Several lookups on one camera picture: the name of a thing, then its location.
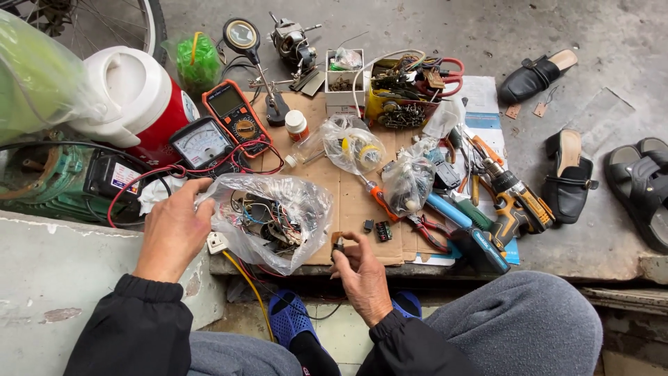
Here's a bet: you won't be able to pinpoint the green electric motor pump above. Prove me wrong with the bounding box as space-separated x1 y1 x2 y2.
0 131 149 226

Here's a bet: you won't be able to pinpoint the clear bag of wired parts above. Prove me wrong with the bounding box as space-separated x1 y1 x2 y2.
195 173 335 276

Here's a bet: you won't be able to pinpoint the white crumpled cloth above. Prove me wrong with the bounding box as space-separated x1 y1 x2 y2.
138 174 188 216

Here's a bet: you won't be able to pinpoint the black test lead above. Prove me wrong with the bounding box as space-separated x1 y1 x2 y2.
0 140 174 228

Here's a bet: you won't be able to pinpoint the clear bag of solder rolls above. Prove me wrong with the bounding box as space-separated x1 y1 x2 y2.
320 114 387 176

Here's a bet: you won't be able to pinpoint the person's left hand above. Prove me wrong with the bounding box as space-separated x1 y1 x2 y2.
133 178 216 284

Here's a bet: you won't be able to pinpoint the printed paper sheet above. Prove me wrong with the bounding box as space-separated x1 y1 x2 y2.
412 75 523 267

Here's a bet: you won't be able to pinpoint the orange handled pliers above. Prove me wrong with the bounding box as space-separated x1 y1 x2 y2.
456 128 505 207

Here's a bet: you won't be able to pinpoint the red test lead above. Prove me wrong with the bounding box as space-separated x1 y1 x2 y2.
106 139 286 229

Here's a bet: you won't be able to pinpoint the white pill bottle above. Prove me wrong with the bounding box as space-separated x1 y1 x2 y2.
284 109 310 143

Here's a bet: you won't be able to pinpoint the small clear glass bottle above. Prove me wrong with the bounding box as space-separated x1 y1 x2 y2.
284 133 327 169

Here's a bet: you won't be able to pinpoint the white cable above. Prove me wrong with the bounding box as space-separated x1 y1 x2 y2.
351 48 427 119

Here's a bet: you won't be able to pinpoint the blue slipper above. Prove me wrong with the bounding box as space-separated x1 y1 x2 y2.
267 289 323 352
391 290 423 321

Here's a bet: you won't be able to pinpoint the small metal fan motor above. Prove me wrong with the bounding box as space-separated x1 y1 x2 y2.
268 11 323 75

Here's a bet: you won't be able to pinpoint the bicycle wheel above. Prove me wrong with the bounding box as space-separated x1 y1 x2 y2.
0 0 168 64

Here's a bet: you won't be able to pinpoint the yellow and black cordless drill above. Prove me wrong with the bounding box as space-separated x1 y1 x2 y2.
479 156 557 250

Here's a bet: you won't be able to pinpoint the white power socket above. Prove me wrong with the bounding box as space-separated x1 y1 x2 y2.
207 231 231 256

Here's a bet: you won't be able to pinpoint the teal and black power tool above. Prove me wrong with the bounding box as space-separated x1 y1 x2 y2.
449 227 512 276

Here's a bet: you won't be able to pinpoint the red handled cutters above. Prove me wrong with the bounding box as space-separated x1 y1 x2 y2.
404 211 453 256

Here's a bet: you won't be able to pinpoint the magnifier helping-hand stand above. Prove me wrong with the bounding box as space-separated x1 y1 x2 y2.
222 17 291 127

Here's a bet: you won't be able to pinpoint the brown cardboard sheet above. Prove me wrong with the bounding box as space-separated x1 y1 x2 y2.
242 91 451 267

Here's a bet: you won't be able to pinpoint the blue handled tool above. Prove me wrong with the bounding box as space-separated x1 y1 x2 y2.
425 191 474 230

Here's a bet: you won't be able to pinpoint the yellow box of parts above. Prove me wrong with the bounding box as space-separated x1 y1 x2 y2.
363 52 466 131

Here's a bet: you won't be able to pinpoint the yellow cable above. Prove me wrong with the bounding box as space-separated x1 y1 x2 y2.
221 250 276 343

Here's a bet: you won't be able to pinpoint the orange digital multimeter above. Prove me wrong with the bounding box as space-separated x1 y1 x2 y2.
201 79 274 159

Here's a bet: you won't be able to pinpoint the white cardboard box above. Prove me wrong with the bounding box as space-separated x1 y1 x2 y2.
324 48 366 119

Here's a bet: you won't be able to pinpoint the clear bag of small parts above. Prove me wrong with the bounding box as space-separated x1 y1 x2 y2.
381 138 437 218

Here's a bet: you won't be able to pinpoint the black analog multimeter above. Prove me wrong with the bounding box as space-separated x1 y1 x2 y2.
168 115 252 181

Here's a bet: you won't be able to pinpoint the person's right hand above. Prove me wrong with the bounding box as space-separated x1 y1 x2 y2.
330 231 395 328

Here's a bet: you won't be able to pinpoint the green handled tool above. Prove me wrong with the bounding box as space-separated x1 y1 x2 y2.
451 192 494 232

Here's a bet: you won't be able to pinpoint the black slip-on shoe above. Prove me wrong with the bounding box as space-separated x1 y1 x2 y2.
541 128 600 226
499 48 579 104

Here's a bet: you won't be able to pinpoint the large green plastic bag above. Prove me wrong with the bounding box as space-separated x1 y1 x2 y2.
0 8 106 148

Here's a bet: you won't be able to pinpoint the small tied green bag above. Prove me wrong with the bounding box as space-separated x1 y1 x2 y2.
161 31 223 98

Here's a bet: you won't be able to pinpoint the red and white water jug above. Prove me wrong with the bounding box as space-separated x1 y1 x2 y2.
68 46 201 168

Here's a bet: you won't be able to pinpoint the person's grey trousers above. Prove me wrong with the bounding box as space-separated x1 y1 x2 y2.
187 270 604 376

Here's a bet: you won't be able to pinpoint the black sandal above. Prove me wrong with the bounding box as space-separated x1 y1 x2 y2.
604 137 668 256

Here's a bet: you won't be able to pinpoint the orange handled screwdriver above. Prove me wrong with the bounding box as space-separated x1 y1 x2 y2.
357 174 401 224

